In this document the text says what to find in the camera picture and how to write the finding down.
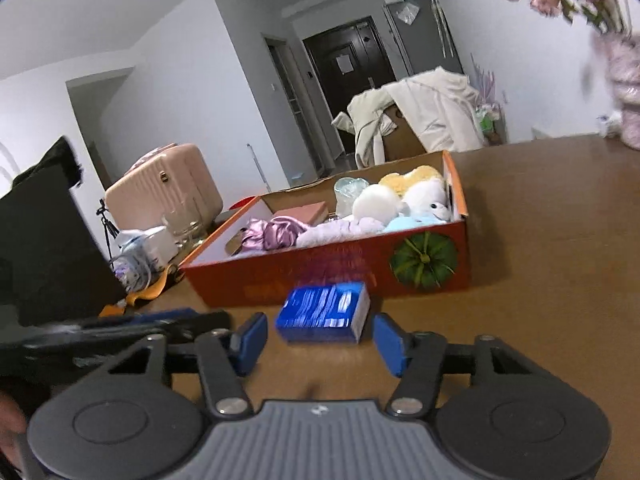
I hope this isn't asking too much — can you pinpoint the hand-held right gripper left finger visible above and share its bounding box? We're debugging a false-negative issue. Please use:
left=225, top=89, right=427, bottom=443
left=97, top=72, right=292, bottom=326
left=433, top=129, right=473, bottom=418
left=102, top=311, right=268, bottom=418

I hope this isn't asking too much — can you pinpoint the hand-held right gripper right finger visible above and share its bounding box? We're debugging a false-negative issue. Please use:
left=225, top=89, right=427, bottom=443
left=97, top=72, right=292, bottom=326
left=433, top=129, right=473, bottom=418
left=372, top=312, right=543, bottom=418

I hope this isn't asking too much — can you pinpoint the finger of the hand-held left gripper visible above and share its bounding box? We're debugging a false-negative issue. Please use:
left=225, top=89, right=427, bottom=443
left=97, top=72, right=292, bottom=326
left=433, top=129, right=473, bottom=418
left=122, top=307, right=201, bottom=322
left=165, top=311, right=232, bottom=346

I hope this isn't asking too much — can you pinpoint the blue tissue pack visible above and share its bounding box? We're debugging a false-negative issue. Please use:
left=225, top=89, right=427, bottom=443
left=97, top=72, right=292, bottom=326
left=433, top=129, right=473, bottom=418
left=275, top=281, right=372, bottom=345

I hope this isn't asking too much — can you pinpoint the orange cardboard box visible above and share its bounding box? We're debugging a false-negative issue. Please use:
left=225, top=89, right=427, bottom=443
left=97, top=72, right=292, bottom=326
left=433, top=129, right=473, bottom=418
left=177, top=149, right=472, bottom=308

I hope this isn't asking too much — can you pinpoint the pink satin scrunchie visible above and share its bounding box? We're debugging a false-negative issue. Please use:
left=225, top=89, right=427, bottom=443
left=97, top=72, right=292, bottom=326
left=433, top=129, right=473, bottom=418
left=240, top=216, right=308, bottom=256

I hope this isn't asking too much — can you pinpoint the lavender fluffy scrunchie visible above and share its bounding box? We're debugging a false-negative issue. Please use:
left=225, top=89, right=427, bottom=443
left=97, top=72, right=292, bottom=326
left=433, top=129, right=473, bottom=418
left=295, top=216, right=386, bottom=248

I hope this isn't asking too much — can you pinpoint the pink layered sponge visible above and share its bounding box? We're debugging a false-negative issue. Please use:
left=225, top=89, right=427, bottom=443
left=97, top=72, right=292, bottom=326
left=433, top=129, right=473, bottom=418
left=272, top=201, right=328, bottom=226

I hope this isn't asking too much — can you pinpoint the white round sponge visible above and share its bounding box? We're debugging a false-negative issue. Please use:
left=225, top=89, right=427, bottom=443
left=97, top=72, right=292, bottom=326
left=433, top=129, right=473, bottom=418
left=351, top=184, right=401, bottom=223

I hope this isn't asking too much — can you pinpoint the yellow and white plush toy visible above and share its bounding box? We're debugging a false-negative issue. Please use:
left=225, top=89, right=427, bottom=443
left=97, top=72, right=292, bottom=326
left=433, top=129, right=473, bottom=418
left=377, top=165, right=451, bottom=223

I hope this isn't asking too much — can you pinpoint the white plastic wrap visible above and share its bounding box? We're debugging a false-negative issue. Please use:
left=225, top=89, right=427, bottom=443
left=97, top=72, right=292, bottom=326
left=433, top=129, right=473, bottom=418
left=334, top=176, right=373, bottom=218

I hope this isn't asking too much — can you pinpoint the clear glass cup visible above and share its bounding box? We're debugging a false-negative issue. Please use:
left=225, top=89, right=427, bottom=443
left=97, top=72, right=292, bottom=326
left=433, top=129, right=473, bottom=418
left=162, top=207, right=206, bottom=248

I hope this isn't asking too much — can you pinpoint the black paper bag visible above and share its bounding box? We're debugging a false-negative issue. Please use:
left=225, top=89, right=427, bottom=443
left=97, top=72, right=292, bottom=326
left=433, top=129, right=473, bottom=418
left=0, top=136, right=128, bottom=333

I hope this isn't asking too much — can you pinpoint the pink suitcase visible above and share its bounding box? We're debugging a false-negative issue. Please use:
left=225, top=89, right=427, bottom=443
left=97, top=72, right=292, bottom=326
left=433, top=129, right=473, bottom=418
left=105, top=143, right=224, bottom=233

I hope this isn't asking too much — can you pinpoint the brown cardboard carton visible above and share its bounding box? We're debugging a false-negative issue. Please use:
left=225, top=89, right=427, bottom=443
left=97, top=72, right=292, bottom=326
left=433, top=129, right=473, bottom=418
left=382, top=105, right=426, bottom=161

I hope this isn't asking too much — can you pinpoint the beige coat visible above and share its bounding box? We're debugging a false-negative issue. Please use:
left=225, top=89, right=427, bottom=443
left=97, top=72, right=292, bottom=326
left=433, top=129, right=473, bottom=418
left=332, top=87, right=406, bottom=170

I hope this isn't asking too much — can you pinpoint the grey interior door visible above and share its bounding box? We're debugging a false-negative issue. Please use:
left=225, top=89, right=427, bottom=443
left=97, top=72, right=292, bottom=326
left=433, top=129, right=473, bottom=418
left=262, top=34, right=326, bottom=181

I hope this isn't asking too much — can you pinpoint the white jacket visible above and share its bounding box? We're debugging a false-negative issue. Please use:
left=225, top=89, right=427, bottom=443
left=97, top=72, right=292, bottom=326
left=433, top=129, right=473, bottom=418
left=382, top=66, right=486, bottom=153

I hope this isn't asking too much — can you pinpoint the dark entrance door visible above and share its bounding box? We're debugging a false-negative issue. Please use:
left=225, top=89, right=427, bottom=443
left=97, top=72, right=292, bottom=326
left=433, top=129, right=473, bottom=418
left=302, top=16, right=396, bottom=121

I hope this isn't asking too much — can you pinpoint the lavender flower bundle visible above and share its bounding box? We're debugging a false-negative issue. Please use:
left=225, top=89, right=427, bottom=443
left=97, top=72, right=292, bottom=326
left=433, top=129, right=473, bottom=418
left=470, top=54, right=501, bottom=106

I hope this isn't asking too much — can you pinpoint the grey refrigerator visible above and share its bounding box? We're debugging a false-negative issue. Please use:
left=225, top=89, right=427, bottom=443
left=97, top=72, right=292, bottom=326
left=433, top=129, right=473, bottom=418
left=382, top=0, right=463, bottom=81

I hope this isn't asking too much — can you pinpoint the folded clear umbrella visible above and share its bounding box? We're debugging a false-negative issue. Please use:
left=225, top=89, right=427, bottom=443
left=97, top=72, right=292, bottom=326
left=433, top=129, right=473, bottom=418
left=425, top=0, right=451, bottom=58

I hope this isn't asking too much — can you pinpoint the pink textured vase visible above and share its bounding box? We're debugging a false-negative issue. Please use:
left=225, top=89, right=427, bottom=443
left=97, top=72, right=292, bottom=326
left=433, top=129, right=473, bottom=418
left=592, top=30, right=640, bottom=151

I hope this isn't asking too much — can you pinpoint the orange leather strap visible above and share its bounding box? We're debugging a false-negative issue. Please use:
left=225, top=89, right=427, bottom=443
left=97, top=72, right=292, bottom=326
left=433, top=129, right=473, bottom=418
left=100, top=265, right=183, bottom=318

